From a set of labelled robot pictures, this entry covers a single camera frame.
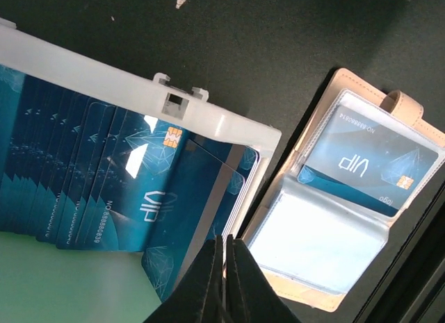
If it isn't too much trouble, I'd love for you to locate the tan leather card holder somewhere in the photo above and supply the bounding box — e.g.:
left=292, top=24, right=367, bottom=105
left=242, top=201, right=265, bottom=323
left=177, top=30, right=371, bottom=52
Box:
left=243, top=68, right=444, bottom=312

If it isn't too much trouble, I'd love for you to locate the green bin middle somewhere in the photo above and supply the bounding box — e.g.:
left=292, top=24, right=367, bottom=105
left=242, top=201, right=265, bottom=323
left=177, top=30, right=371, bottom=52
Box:
left=1, top=233, right=161, bottom=322

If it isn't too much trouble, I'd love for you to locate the white bin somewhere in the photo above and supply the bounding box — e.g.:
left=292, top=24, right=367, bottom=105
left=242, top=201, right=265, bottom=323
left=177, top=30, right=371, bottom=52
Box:
left=1, top=20, right=281, bottom=239

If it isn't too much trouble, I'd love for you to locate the blue VIP card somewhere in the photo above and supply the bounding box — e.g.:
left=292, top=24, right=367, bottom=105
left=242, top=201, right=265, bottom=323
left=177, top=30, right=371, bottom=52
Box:
left=142, top=140, right=245, bottom=301
left=297, top=106, right=439, bottom=217

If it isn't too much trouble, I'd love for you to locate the blue card stack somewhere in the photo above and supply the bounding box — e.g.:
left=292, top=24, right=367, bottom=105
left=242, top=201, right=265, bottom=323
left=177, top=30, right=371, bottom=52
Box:
left=0, top=64, right=261, bottom=253

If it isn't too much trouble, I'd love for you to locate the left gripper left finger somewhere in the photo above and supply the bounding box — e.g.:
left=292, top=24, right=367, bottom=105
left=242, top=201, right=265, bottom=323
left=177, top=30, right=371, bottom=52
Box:
left=145, top=235, right=224, bottom=323

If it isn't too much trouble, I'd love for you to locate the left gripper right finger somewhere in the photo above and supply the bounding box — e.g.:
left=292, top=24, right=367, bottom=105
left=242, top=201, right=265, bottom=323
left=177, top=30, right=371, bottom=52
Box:
left=225, top=235, right=299, bottom=323

